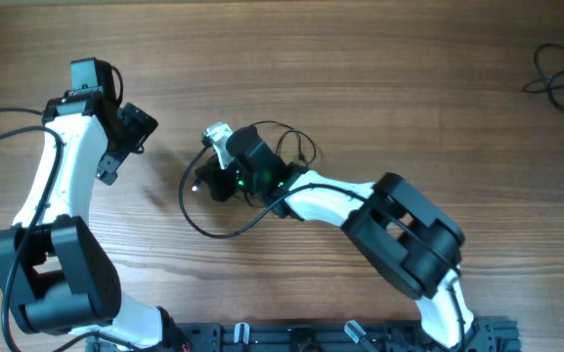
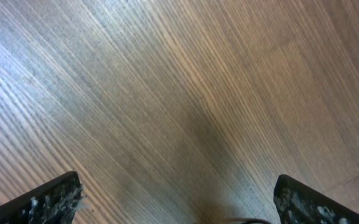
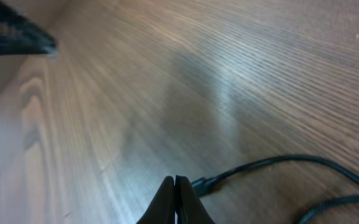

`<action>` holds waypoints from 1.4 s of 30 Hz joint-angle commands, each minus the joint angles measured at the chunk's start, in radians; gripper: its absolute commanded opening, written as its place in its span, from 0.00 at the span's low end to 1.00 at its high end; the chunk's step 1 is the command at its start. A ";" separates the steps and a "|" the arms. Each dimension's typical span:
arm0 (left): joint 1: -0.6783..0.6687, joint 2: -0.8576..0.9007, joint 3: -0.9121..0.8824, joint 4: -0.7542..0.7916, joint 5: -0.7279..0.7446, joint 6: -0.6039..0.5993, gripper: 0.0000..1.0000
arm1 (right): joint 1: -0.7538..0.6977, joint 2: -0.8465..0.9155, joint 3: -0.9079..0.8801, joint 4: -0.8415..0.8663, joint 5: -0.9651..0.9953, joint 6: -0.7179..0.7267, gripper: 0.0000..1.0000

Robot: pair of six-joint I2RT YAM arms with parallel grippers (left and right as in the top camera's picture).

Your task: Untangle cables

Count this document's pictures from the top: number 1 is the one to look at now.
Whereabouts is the thin black USB cable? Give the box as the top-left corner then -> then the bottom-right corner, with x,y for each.
191,120 -> 318,193

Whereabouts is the thick black USB cable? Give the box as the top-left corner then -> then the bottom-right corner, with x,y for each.
521,42 -> 564,241

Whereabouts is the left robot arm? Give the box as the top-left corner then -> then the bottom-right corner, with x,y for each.
0,58 -> 167,350

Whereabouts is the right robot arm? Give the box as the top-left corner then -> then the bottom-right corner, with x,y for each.
195,122 -> 474,350

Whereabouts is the left camera black cable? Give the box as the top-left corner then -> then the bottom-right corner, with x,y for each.
0,107 -> 65,352

